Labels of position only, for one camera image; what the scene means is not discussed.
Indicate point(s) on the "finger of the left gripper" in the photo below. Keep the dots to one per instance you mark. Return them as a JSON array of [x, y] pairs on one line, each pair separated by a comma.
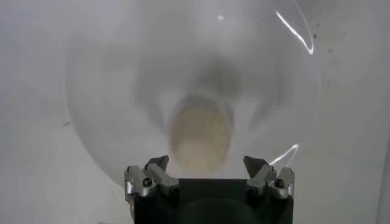
[[152, 178], [265, 178]]

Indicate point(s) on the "white steamed baozi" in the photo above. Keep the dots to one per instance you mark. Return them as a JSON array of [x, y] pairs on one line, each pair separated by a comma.
[[201, 137]]

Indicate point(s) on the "white round plate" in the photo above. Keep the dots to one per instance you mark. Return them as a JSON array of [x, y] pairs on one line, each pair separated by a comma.
[[115, 91]]

